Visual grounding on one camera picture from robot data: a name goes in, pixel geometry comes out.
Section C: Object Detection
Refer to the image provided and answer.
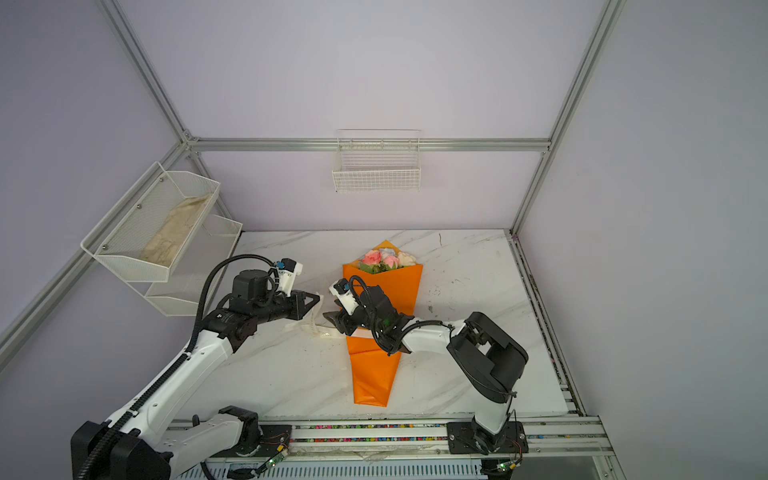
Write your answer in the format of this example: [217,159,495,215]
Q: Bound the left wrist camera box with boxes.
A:
[276,258,303,297]

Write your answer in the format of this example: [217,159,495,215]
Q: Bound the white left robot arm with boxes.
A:
[70,257,321,479]

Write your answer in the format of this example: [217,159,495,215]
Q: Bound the white mesh shelf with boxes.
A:
[144,214,242,317]
[80,162,221,283]

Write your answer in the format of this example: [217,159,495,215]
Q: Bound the aluminium frame crossbar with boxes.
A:
[187,138,551,152]

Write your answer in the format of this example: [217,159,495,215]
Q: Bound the beige cloth glove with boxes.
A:
[140,195,210,267]

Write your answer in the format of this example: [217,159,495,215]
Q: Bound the white wire wall basket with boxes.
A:
[332,129,422,194]

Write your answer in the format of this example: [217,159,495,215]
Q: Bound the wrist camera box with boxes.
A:
[276,258,303,297]
[329,278,360,316]

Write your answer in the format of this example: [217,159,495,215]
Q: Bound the aluminium frame post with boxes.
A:
[510,0,626,237]
[95,0,189,145]

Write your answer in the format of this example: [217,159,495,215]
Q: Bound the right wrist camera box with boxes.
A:
[329,278,360,316]

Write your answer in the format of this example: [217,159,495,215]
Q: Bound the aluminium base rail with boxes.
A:
[167,413,625,480]

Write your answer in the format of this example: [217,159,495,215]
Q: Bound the cream printed ribbon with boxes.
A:
[283,309,345,340]

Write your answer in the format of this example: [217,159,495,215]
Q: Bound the orange wrapping paper sheet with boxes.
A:
[342,241,423,407]

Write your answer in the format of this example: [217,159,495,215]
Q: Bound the lower white mesh shelf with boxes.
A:
[144,214,242,317]

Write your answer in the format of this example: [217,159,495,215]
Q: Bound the upper white mesh shelf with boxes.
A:
[80,162,221,283]

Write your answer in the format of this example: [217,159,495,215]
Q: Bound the aluminium frame post right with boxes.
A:
[510,0,626,237]

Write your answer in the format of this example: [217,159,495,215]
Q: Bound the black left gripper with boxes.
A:
[254,290,320,326]

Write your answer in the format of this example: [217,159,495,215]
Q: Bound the aluminium frame post left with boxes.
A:
[95,0,189,145]

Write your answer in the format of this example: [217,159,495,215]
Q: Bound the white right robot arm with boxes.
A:
[324,275,529,456]

